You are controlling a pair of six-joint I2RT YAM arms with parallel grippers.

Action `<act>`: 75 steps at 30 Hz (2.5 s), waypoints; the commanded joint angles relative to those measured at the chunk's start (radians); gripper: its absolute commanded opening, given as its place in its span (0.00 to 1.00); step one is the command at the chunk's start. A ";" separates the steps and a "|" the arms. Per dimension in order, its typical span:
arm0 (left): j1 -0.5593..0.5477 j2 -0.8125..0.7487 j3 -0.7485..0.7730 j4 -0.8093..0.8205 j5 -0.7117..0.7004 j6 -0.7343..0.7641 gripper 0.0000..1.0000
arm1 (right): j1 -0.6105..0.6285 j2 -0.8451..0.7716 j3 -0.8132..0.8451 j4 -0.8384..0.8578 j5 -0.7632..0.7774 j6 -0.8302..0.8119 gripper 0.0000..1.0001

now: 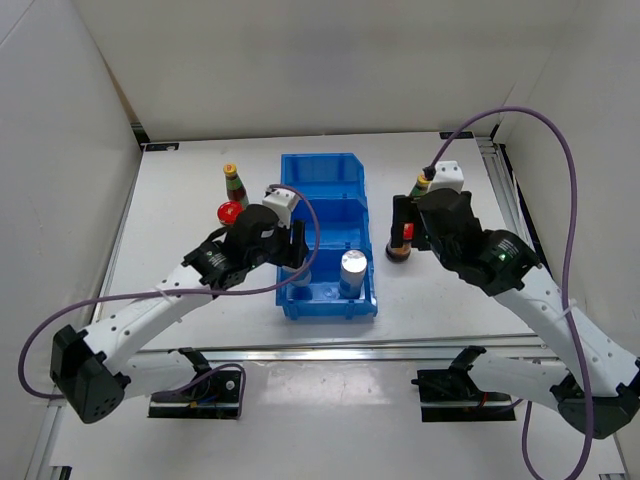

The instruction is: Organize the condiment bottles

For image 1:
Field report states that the red-lid sauce jar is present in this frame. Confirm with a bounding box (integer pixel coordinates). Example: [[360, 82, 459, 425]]
[[384, 222, 416, 264], [217, 201, 244, 227]]

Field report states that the aluminium side rail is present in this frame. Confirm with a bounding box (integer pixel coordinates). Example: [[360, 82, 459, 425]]
[[476, 137, 551, 271], [25, 149, 143, 479]]

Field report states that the left black corner label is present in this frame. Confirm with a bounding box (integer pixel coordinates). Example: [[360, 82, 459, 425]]
[[144, 142, 179, 152]]

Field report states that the left yellow-cap sauce bottle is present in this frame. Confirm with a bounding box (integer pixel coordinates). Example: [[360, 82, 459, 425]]
[[223, 163, 249, 208]]

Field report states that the yellow-cap sauce bottle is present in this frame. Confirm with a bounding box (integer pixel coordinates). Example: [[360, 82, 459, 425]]
[[409, 173, 431, 198], [223, 163, 249, 208]]

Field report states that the blue three-compartment plastic bin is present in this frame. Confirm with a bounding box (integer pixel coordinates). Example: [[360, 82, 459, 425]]
[[276, 153, 378, 321]]

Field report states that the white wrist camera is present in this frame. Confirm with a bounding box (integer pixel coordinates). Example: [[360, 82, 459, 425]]
[[262, 186, 300, 228], [423, 160, 464, 193]]

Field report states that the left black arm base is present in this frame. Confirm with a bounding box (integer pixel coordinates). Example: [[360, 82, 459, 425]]
[[147, 348, 247, 420]]

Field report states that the right black corner label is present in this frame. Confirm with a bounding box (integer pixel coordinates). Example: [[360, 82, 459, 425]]
[[439, 130, 475, 140]]

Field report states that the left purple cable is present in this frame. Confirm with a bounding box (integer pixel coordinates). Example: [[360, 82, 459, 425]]
[[17, 183, 321, 400]]

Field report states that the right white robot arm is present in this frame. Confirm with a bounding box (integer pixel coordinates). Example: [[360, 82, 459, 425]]
[[391, 188, 639, 439]]

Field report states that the right aluminium side rail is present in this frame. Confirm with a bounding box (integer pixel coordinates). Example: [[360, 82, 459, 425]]
[[476, 137, 551, 271]]

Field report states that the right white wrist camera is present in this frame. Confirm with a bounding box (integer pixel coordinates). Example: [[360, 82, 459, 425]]
[[423, 160, 464, 193]]

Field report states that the aluminium front rail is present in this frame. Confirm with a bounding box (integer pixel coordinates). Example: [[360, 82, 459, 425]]
[[79, 335, 551, 365]]

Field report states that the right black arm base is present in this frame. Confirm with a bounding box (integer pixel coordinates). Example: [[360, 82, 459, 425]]
[[411, 346, 521, 423]]

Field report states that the silver-top shaker can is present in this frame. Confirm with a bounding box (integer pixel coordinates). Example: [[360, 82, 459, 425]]
[[285, 269, 312, 300], [339, 250, 368, 299]]

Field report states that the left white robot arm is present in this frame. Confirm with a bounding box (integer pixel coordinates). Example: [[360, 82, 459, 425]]
[[50, 201, 309, 424]]

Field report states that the right yellow-cap sauce bottle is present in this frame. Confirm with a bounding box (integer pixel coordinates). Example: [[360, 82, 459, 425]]
[[409, 173, 431, 198]]

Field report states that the black corner label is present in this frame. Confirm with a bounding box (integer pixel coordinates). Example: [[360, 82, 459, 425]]
[[144, 142, 179, 152], [439, 130, 475, 140]]

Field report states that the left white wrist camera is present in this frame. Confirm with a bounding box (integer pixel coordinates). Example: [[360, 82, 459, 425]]
[[262, 186, 300, 228]]

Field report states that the left aluminium side rail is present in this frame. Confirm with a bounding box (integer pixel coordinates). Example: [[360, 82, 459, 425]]
[[25, 149, 143, 479]]

